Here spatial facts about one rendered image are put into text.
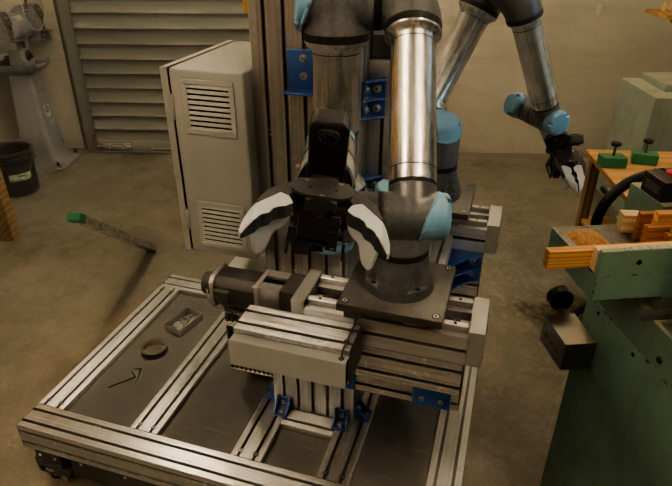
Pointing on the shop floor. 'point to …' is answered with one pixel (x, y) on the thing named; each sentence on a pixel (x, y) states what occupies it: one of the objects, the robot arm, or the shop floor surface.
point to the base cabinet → (612, 416)
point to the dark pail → (18, 168)
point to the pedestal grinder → (31, 83)
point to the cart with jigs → (614, 165)
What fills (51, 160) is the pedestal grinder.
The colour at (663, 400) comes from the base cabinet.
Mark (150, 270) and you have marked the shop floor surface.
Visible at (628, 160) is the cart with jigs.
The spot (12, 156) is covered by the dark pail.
